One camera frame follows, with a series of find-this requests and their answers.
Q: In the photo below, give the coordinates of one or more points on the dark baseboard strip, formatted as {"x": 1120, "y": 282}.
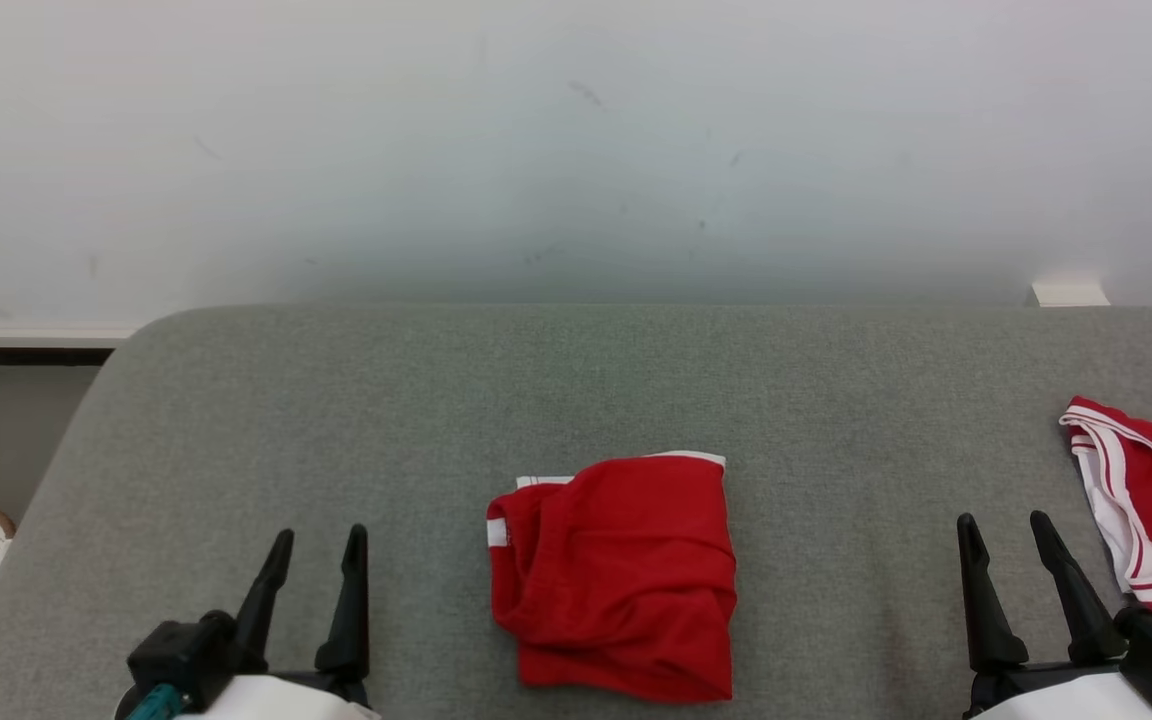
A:
{"x": 21, "y": 356}

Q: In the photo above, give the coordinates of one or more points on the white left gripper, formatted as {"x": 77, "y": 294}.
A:
{"x": 276, "y": 700}

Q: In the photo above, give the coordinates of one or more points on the small white wall box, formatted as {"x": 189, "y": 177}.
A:
{"x": 1070, "y": 295}

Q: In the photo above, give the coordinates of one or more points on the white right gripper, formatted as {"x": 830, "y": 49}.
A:
{"x": 1066, "y": 698}

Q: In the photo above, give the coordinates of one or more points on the red and white jersey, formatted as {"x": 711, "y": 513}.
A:
{"x": 626, "y": 580}

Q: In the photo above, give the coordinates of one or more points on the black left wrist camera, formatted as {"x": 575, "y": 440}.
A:
{"x": 176, "y": 650}

